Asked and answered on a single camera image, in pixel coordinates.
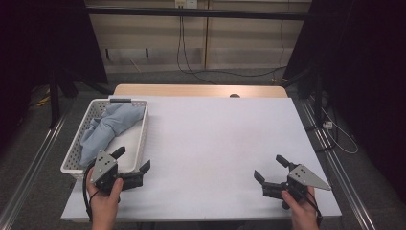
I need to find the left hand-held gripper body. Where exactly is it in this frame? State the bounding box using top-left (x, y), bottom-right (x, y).
top-left (90, 149), bottom-right (145, 195)

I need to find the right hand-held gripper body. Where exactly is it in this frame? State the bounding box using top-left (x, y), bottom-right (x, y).
top-left (261, 163), bottom-right (332, 211)

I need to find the light blue tank top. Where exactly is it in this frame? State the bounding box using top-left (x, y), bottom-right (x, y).
top-left (79, 103), bottom-right (146, 168)

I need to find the white perforated basket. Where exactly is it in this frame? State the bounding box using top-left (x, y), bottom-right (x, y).
top-left (60, 98), bottom-right (150, 180)

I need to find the person's right hand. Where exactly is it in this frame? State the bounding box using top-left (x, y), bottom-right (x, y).
top-left (281, 186), bottom-right (321, 223)

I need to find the person's left hand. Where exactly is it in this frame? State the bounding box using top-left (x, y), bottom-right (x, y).
top-left (85, 168), bottom-right (124, 212)

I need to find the black metal stand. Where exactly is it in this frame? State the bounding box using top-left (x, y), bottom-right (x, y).
top-left (281, 68), bottom-right (324, 127)
top-left (47, 68), bottom-right (113, 129)

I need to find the black curtain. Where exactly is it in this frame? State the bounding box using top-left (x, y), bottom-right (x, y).
top-left (0, 0), bottom-right (108, 135)
top-left (282, 0), bottom-right (406, 205)

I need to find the black horizontal bar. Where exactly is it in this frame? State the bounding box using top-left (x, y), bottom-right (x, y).
top-left (85, 7), bottom-right (312, 22)

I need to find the right hand-held gripper cable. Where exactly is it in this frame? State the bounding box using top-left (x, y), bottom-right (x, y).
top-left (286, 185), bottom-right (324, 228)

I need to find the hand-held gripper cable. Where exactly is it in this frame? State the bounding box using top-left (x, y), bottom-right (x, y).
top-left (81, 160), bottom-right (98, 222)
top-left (286, 185), bottom-right (324, 228)

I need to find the left hand-held gripper cable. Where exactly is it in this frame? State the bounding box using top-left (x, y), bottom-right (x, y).
top-left (81, 160), bottom-right (98, 222)

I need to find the black floor cable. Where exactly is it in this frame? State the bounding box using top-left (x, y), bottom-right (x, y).
top-left (305, 124), bottom-right (339, 153)

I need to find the metal floor rail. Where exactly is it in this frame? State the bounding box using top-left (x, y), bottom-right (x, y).
top-left (0, 108), bottom-right (75, 230)
top-left (298, 99), bottom-right (377, 230)

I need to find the white floor cable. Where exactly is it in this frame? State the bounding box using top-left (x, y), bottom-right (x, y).
top-left (320, 106), bottom-right (359, 155)

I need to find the yellow floor cable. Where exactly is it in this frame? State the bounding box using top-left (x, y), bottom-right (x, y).
top-left (29, 93), bottom-right (53, 108)

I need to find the thin black wall cable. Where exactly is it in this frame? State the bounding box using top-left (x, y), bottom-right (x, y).
top-left (278, 0), bottom-right (291, 70)

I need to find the white wall socket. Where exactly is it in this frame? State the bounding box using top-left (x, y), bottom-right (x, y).
top-left (174, 0), bottom-right (198, 10)

